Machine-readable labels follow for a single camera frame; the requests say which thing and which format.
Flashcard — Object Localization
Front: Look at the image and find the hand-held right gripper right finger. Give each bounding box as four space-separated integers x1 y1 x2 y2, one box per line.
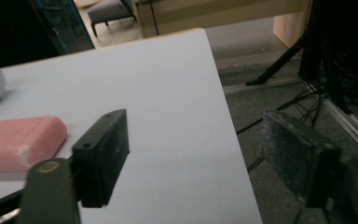
259 110 343 209

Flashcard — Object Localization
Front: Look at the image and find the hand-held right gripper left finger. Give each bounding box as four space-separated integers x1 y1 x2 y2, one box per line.
71 108 131 209

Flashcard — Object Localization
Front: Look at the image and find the black stand leg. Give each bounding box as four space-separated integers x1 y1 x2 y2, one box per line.
245 36 306 87

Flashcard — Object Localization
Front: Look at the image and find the dark glass cabinet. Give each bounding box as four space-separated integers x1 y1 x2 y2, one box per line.
27 0 95 56

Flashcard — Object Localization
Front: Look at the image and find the grey upholstered bench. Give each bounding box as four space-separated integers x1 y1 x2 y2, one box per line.
87 0 137 37

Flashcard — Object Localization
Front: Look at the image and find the beige wooden desk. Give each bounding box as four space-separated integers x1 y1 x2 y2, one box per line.
131 0 313 49

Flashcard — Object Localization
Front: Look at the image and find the black floor cable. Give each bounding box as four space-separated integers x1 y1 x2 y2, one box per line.
236 88 320 135

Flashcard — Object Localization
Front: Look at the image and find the aluminium frame rail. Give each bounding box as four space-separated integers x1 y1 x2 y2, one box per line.
304 81 358 162

